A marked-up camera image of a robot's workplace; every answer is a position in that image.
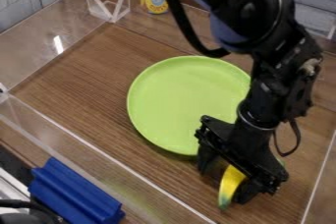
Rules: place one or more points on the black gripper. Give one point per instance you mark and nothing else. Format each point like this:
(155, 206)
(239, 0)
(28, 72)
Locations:
(243, 146)

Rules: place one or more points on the yellow banana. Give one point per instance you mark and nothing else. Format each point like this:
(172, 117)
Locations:
(231, 180)

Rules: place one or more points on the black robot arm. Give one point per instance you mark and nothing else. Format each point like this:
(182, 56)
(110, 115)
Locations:
(259, 28)

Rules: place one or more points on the green plate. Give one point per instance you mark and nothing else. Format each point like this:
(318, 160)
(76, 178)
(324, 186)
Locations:
(175, 92)

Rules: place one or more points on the blue plastic clamp block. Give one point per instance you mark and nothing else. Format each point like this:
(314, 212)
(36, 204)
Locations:
(79, 201)

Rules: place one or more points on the clear acrylic enclosure wall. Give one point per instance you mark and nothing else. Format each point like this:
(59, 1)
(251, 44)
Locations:
(67, 65)

